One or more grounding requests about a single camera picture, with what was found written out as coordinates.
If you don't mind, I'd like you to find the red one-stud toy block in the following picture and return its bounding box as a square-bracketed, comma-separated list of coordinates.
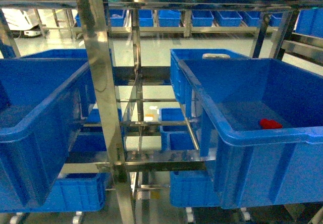
[259, 119, 283, 130]

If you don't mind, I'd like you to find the blue bin behind right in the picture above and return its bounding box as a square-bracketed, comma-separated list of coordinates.
[170, 48, 250, 108]

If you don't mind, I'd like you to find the small blue bin centre floor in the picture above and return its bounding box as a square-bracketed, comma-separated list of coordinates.
[158, 108, 195, 151]

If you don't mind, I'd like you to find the white grey object in bin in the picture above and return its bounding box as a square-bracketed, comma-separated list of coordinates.
[202, 53, 230, 60]

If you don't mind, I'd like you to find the lower blue bin right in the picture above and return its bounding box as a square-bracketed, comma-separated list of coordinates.
[170, 171, 220, 207]

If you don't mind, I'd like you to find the large blue bin right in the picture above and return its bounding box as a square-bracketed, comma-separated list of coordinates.
[179, 59, 322, 209]

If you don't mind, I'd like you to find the large blue bin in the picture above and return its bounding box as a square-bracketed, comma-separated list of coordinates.
[179, 59, 322, 209]
[1, 58, 95, 212]

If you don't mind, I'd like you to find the large blue bin left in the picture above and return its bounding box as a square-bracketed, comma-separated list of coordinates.
[1, 58, 95, 212]

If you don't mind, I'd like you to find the lower blue bin left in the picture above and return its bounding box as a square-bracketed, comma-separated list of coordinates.
[1, 173, 111, 213]

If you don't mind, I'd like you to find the stainless steel rack frame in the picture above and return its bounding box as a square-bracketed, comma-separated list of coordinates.
[1, 0, 322, 223]

